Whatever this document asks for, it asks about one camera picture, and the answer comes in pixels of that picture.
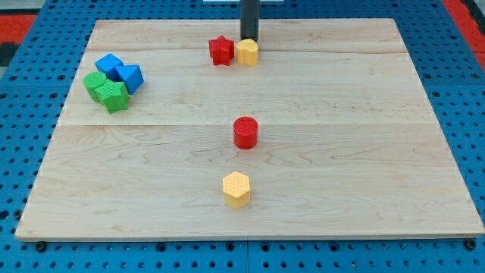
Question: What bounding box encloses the red star block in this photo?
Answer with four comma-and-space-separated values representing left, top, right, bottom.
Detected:
208, 36, 234, 66

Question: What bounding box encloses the wooden board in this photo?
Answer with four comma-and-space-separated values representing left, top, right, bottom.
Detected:
16, 19, 484, 242

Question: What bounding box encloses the green star block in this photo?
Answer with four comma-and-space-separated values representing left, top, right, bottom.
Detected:
95, 80, 130, 114

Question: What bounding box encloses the red cylinder block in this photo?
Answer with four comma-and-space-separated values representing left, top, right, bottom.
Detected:
233, 116, 258, 149

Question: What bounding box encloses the yellow hexagon block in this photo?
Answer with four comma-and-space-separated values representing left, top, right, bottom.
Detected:
223, 171, 251, 209

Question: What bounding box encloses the yellow heart block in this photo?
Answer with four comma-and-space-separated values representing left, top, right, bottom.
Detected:
236, 39, 258, 66

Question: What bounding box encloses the blue triangle block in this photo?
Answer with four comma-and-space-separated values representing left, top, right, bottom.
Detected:
114, 64, 145, 95

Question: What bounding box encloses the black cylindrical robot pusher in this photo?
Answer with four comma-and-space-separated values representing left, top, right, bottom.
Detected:
240, 0, 260, 42

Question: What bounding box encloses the blue cube block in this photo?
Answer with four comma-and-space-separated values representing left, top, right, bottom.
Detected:
95, 53, 124, 82

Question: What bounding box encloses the green cylinder block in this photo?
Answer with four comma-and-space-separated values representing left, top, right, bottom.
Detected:
83, 71, 108, 102

